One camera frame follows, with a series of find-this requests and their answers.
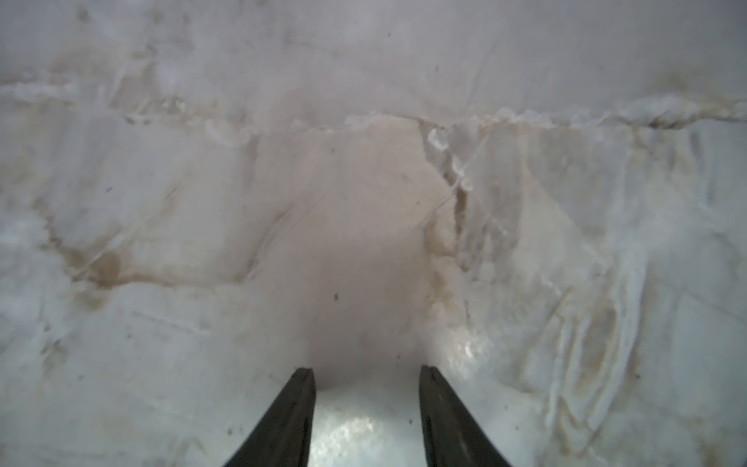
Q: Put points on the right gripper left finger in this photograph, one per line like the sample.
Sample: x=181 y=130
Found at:
x=282 y=437

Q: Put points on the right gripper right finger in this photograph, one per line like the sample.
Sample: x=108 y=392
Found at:
x=451 y=436

